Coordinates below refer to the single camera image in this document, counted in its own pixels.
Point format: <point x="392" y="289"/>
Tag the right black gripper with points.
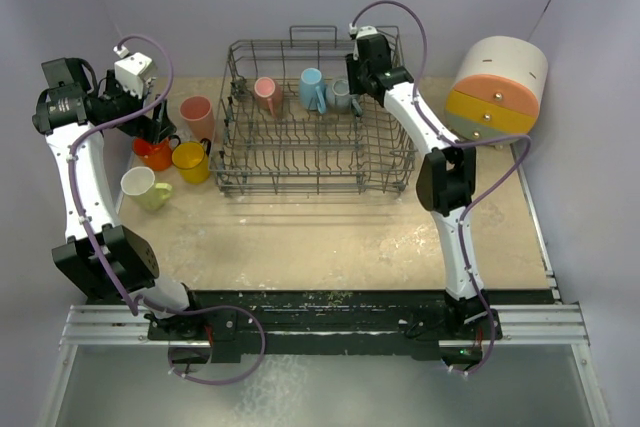
<point x="352" y="65"/>

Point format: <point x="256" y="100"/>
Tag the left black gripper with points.
<point x="154" y="129"/>

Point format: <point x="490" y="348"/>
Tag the orange mug black handle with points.
<point x="157" y="157"/>

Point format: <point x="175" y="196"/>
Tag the tall pink tumbler cup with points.
<point x="197" y="112"/>

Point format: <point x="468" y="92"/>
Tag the yellow mug black handle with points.
<point x="191" y="160"/>

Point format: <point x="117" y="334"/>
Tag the light green faceted mug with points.
<point x="140" y="185"/>

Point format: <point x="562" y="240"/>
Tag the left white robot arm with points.
<point x="101" y="257"/>

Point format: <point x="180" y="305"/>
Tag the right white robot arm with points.
<point x="447" y="177"/>

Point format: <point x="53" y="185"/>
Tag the grey mug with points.
<point x="340" y="100"/>

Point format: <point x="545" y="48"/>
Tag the light blue mug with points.
<point x="312" y="88"/>

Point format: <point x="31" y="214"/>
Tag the small pink mug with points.
<point x="269" y="96"/>

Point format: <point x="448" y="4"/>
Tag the round pastel drawer cabinet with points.
<point x="498" y="89"/>

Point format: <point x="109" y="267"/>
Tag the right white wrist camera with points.
<point x="356" y="32"/>

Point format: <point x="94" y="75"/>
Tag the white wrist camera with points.
<point x="356" y="32"/>
<point x="134" y="72"/>

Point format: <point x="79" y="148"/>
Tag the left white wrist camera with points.
<point x="134" y="72"/>

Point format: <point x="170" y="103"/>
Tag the grey wire dish rack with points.
<point x="302" y="151"/>

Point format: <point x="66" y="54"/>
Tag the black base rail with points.
<point x="423" y="325"/>

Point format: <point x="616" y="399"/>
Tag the aluminium frame rail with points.
<point x="520" y="325"/>

